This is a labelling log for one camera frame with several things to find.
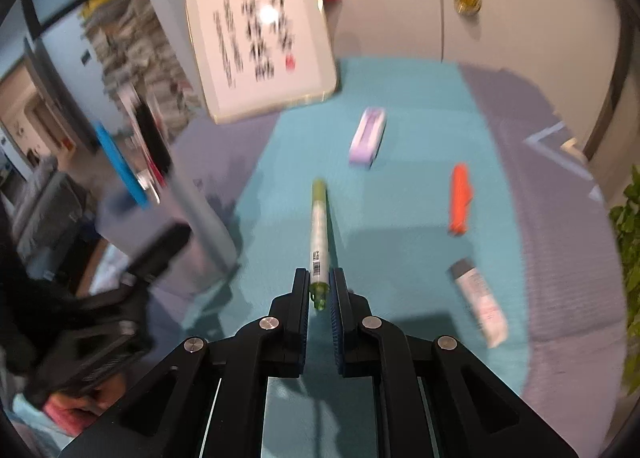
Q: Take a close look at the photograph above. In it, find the orange highlighter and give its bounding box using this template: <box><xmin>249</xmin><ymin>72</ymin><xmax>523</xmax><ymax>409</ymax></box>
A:
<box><xmin>446</xmin><ymin>163</ymin><xmax>474</xmax><ymax>236</ymax></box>

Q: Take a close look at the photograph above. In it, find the green floral pen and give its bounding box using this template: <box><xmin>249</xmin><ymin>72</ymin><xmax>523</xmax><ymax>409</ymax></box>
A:
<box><xmin>306</xmin><ymin>178</ymin><xmax>332</xmax><ymax>311</ymax></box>

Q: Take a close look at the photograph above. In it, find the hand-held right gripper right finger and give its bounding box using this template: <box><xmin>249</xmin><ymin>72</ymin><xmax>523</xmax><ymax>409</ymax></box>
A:
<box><xmin>329</xmin><ymin>267</ymin><xmax>580</xmax><ymax>458</ymax></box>

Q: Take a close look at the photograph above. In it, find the gold framed calligraphy plaque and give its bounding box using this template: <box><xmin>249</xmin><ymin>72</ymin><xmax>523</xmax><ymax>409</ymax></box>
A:
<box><xmin>185</xmin><ymin>0</ymin><xmax>340</xmax><ymax>125</ymax></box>

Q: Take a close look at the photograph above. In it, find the green leafy plant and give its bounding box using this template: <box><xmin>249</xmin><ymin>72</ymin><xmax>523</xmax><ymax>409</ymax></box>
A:
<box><xmin>607</xmin><ymin>183</ymin><xmax>640</xmax><ymax>399</ymax></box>

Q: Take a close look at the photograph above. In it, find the purple white correction tape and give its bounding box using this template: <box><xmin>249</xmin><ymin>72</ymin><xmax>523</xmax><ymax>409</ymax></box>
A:
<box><xmin>348</xmin><ymin>107</ymin><xmax>388</xmax><ymax>171</ymax></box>

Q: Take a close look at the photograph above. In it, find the white tube with grey cap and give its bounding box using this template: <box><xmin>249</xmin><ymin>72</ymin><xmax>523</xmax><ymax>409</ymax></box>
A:
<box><xmin>447</xmin><ymin>258</ymin><xmax>509</xmax><ymax>349</ymax></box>

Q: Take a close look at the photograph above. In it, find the grey pen holder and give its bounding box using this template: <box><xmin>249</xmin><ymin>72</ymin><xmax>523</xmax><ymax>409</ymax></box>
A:
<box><xmin>95</xmin><ymin>173</ymin><xmax>240</xmax><ymax>296</ymax></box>

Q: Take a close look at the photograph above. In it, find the teal and grey printed cloth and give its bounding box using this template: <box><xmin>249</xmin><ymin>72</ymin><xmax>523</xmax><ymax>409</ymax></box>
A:
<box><xmin>10</xmin><ymin>57</ymin><xmax>628</xmax><ymax>458</ymax></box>

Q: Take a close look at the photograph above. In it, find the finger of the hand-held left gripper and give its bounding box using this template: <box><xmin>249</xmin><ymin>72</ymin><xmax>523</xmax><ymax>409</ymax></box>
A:
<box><xmin>127</xmin><ymin>223</ymin><xmax>193</xmax><ymax>284</ymax></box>

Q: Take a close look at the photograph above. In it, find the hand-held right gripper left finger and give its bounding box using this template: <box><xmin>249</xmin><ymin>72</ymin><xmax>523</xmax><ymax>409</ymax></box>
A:
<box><xmin>60</xmin><ymin>267</ymin><xmax>312</xmax><ymax>458</ymax></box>

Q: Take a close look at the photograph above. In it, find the stack of papers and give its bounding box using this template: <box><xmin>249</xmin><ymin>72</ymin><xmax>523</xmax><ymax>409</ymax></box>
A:
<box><xmin>82</xmin><ymin>0</ymin><xmax>201</xmax><ymax>139</ymax></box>

